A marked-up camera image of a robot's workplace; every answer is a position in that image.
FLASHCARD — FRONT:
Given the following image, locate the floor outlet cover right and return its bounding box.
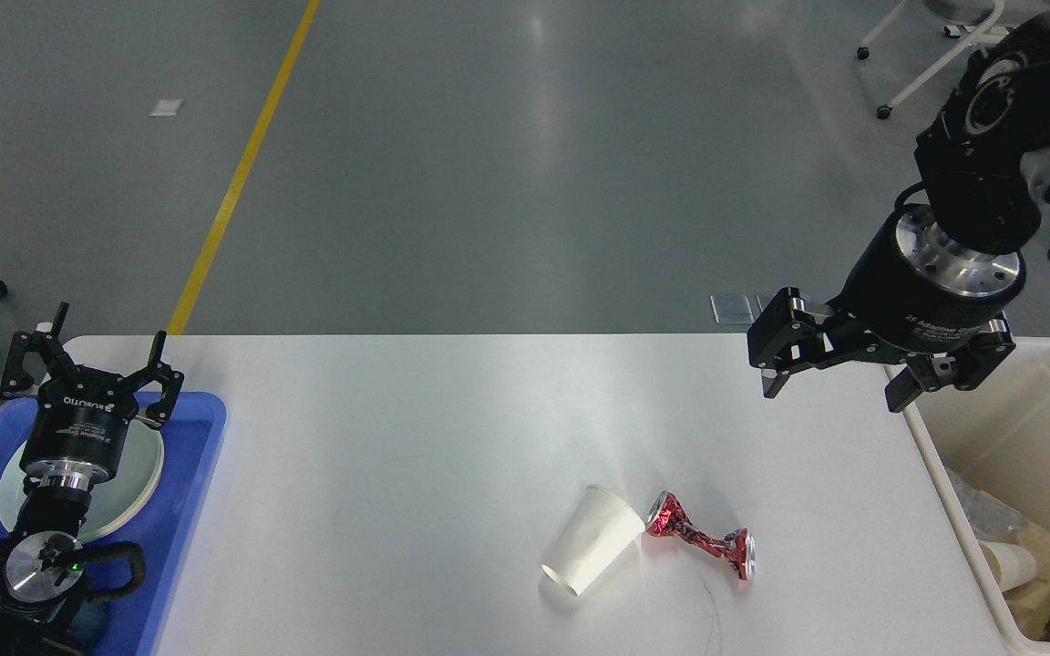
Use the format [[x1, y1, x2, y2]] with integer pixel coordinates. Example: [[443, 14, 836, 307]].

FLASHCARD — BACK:
[[755, 293, 774, 315]]

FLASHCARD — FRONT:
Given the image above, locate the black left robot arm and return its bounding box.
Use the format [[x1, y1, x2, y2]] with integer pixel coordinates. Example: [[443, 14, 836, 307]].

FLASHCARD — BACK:
[[0, 302, 184, 655]]

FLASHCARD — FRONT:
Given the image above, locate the light green plate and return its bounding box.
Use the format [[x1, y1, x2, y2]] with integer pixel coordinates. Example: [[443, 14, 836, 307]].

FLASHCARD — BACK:
[[0, 423, 164, 543]]

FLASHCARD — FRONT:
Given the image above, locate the silver foil bag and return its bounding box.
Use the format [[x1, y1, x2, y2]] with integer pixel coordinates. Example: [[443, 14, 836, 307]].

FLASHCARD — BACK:
[[945, 466, 1028, 544]]

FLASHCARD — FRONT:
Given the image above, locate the brown paper bag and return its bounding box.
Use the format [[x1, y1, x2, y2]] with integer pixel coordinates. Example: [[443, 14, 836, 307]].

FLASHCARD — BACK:
[[1003, 522, 1050, 641]]

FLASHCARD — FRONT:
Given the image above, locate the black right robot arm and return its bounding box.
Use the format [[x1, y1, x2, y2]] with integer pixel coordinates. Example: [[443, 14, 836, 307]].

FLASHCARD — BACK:
[[746, 10, 1050, 414]]

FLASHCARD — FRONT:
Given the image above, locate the floor outlet cover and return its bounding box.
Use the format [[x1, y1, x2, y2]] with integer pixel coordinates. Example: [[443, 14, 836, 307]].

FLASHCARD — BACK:
[[709, 293, 758, 325], [755, 293, 774, 315]]

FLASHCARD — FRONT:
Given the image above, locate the red foil wrapper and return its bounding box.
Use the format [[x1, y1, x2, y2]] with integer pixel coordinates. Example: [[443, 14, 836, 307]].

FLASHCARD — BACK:
[[644, 490, 756, 581]]

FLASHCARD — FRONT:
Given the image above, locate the white plastic bin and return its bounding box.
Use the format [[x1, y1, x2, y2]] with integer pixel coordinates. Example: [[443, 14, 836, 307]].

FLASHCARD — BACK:
[[902, 337, 1050, 655]]

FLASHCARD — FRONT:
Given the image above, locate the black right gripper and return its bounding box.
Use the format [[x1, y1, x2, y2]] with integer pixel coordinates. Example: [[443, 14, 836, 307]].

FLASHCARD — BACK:
[[746, 204, 1026, 414]]

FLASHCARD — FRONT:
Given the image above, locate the white paper cup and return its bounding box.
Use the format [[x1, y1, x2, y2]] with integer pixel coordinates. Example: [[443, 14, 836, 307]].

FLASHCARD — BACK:
[[539, 485, 646, 597], [979, 539, 1038, 592]]

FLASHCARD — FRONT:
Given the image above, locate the floor outlet cover left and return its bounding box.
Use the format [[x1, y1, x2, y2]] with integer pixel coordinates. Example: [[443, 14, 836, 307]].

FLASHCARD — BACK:
[[709, 293, 758, 325]]

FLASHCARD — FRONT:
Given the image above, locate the blue plastic tray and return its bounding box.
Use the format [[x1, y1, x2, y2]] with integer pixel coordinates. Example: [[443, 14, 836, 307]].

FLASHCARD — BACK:
[[0, 392, 226, 655]]

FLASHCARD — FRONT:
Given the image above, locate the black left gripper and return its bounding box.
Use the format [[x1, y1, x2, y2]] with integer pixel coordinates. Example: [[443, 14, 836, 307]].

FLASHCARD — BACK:
[[0, 302, 186, 493]]

